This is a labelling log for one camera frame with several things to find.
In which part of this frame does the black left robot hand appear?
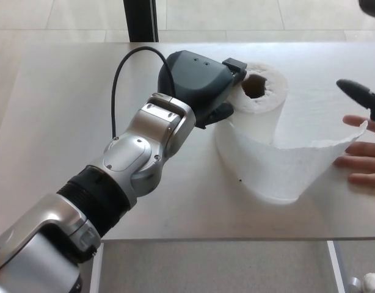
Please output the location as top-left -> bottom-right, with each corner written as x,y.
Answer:
156,50 -> 248,129

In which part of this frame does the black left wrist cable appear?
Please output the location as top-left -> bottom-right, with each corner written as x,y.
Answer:
111,46 -> 176,140

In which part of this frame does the black door frame post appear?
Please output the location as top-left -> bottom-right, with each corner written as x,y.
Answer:
122,0 -> 159,43

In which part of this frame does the white toilet paper roll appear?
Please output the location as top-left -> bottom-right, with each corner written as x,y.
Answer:
214,62 -> 368,204

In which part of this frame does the person's bare hand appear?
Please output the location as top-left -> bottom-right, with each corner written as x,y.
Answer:
333,114 -> 375,186

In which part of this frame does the white table frame bar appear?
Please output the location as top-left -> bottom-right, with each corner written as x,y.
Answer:
91,242 -> 104,293
326,241 -> 347,293

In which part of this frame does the white and silver robot foot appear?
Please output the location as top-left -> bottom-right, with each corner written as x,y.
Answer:
348,273 -> 375,293

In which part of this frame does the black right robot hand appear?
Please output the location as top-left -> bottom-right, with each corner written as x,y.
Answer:
336,0 -> 375,121

